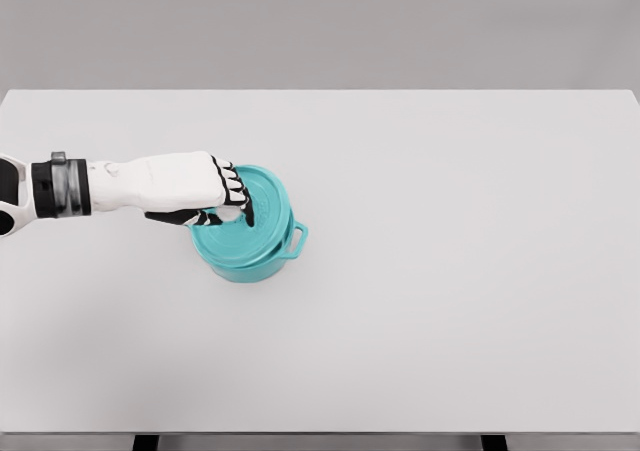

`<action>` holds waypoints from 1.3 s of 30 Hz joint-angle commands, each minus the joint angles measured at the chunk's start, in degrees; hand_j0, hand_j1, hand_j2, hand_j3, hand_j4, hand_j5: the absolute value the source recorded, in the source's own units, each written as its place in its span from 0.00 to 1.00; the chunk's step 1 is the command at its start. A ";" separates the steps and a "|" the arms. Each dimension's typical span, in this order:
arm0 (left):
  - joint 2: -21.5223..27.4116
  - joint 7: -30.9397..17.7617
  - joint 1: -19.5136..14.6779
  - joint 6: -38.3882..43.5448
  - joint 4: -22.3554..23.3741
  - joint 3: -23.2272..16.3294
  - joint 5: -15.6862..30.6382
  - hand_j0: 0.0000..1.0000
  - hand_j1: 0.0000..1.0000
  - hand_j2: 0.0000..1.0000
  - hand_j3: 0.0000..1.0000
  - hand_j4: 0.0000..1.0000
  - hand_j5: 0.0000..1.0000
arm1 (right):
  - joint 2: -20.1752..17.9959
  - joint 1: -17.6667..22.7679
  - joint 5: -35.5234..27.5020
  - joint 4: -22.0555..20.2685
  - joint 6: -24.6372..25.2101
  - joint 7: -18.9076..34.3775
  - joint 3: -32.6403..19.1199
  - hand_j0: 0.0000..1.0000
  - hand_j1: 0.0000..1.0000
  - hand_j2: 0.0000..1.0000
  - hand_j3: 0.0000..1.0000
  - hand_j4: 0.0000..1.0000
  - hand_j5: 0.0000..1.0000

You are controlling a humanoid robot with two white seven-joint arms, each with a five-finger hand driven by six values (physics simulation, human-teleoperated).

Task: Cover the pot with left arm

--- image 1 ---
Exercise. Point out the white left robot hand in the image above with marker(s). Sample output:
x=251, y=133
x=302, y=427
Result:
x=180, y=183

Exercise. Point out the teal pot lid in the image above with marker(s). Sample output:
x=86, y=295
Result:
x=260, y=226

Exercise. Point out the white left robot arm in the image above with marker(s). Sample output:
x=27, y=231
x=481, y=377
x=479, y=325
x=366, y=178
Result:
x=75, y=187

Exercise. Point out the teal pot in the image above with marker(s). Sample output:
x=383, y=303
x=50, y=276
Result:
x=280, y=261

